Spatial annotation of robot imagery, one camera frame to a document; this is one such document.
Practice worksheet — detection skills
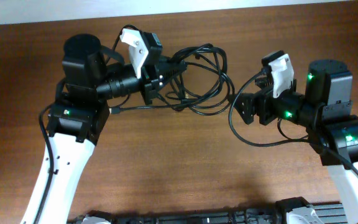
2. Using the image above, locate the black USB cable bundle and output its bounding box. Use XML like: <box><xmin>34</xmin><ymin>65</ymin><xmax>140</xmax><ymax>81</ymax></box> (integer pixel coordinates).
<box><xmin>109</xmin><ymin>43</ymin><xmax>236</xmax><ymax>116</ymax></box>

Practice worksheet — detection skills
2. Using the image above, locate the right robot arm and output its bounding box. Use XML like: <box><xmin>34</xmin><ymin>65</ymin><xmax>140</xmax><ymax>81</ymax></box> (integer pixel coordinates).
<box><xmin>231</xmin><ymin>54</ymin><xmax>358</xmax><ymax>223</ymax></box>

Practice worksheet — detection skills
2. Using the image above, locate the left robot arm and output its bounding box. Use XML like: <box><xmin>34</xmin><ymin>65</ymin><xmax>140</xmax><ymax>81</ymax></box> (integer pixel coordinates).
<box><xmin>22</xmin><ymin>29</ymin><xmax>186</xmax><ymax>223</ymax></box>

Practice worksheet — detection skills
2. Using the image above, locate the right camera cable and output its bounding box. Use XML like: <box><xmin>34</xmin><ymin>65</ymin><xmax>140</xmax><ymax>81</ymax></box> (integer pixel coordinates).
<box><xmin>227</xmin><ymin>70</ymin><xmax>358</xmax><ymax>206</ymax></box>

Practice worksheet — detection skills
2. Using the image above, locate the camera cable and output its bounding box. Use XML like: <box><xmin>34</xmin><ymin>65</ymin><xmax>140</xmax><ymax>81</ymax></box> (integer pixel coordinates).
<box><xmin>110</xmin><ymin>24</ymin><xmax>140</xmax><ymax>63</ymax></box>
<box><xmin>227</xmin><ymin>70</ymin><xmax>358</xmax><ymax>206</ymax></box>

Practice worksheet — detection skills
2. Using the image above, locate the left camera cable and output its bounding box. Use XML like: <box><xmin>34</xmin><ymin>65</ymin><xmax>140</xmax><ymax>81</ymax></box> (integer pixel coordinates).
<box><xmin>110</xmin><ymin>24</ymin><xmax>140</xmax><ymax>63</ymax></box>

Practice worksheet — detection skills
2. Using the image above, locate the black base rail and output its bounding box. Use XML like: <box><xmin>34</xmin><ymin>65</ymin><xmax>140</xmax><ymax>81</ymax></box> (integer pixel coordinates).
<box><xmin>67</xmin><ymin>197</ymin><xmax>347</xmax><ymax>224</ymax></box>

